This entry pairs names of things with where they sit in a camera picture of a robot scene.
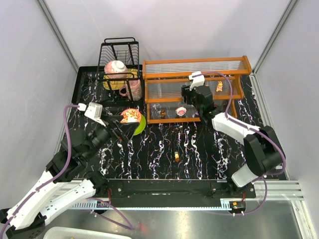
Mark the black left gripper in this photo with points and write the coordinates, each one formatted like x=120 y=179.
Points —
x=114 y=128

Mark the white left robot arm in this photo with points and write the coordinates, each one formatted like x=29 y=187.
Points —
x=28 y=218

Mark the black wire dish rack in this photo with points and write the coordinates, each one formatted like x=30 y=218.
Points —
x=125 y=49

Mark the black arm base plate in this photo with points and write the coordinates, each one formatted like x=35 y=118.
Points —
x=214 y=188

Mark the pink floral mug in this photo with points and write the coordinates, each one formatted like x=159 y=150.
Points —
x=132 y=90

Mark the yellow plate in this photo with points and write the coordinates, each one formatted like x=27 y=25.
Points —
x=117 y=84

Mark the brown rabbit toy figure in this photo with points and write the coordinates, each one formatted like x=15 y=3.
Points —
x=219 y=87

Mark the lime green plate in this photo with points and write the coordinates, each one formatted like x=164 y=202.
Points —
x=141 y=126

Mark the orange patterned white bowl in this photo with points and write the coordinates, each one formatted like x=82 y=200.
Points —
x=131 y=115

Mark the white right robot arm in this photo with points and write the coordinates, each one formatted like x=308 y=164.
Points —
x=263 y=152

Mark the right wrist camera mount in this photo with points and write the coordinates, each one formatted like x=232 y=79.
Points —
x=197 y=79

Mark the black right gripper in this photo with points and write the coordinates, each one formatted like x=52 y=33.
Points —
x=188 y=93

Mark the pink floral bowl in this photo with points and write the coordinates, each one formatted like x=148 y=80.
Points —
x=115 y=69

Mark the black drain tray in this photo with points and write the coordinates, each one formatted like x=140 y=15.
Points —
x=89 y=88

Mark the wooden tiered display shelf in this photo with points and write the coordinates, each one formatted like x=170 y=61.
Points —
x=164 y=79

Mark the white plastic bin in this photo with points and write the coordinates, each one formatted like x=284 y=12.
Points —
x=71 y=233

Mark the brown haired small toy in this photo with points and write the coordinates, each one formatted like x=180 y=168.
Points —
x=162 y=114

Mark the pink white lamb toy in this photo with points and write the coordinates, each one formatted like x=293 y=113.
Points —
x=180 y=111

